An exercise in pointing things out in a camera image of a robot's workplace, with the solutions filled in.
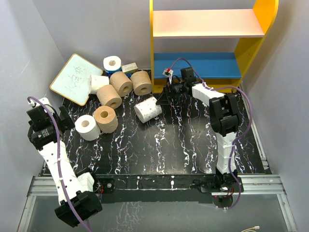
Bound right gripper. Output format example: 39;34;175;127
155;78;186;105

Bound white dotted paper roll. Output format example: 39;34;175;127
134;97;162;123

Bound brown roll front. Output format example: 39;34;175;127
94;106;118;133

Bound brown roll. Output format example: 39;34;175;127
97;85;122;109
110;71;133;97
130;71;152;96
94;106;118;133

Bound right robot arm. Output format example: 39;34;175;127
156;67;240;195

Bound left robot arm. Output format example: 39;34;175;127
27;103;102;230

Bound yellow shelf unit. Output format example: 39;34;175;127
149;0;279;93

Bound white roll front left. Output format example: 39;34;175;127
75;115;101;141

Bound brown roll back right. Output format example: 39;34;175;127
130;71;152;96

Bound small beige carton box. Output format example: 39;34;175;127
122;62;138;74

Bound brown roll back middle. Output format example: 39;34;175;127
110;71;133;97

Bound brown roll middle left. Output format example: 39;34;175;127
97;85;122;109

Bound white roll lying sideways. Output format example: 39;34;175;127
89;74;110;94

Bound blue box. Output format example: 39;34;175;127
105;68;122;77

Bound white roll on blue box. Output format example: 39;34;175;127
103;56;122;71

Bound small whiteboard wooden frame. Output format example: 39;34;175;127
50;54;103;106

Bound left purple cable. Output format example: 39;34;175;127
27;96;92;232

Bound purple cable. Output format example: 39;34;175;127
169;58;253;210
27;96;92;232

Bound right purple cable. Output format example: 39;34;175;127
169;58;253;210

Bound aluminium rail frame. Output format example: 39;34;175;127
18;84;299;232

